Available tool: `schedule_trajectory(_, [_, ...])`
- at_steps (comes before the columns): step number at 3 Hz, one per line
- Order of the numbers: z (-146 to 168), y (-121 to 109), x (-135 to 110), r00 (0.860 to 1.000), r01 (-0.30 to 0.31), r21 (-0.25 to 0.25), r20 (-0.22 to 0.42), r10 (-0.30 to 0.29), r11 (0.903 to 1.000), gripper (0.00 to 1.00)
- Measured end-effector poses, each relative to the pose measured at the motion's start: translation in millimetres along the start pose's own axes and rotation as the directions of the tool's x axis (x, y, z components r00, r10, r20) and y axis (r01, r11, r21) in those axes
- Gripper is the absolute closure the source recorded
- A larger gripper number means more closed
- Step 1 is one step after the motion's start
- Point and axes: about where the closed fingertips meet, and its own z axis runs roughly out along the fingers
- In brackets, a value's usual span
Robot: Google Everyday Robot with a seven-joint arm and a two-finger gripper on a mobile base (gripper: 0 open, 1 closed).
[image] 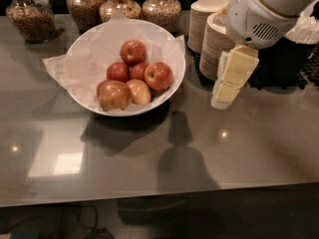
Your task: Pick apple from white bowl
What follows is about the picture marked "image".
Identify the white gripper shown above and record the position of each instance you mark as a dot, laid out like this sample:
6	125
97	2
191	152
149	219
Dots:
255	20

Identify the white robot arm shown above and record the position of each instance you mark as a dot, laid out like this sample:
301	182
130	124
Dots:
252	25

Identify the front paper bowl stack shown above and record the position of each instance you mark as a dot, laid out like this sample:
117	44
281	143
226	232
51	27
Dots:
214	43

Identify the paper bowl stack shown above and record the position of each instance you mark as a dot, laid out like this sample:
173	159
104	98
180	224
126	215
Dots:
200	10
214	43

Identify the rear paper bowl stack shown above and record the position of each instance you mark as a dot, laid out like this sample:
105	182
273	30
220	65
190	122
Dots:
200	10

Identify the white bowl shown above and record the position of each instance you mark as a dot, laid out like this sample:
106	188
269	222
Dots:
86	44

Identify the front pale apple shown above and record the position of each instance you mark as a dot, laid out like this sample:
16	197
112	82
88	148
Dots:
141	92

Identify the middle small red apple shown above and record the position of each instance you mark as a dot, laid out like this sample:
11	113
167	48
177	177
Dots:
137	72

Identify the front large yellow-red apple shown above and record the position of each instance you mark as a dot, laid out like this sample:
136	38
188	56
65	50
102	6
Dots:
114	95

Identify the black rubber mat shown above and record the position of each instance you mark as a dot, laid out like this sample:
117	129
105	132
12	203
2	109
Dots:
307	77

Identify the glass cereal jar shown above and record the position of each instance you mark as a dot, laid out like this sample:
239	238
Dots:
33	19
85	13
164	13
130	8

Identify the white paper liner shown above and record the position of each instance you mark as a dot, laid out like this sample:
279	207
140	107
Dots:
76	70

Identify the left glass cereal jar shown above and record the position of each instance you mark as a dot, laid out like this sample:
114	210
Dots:
33	19

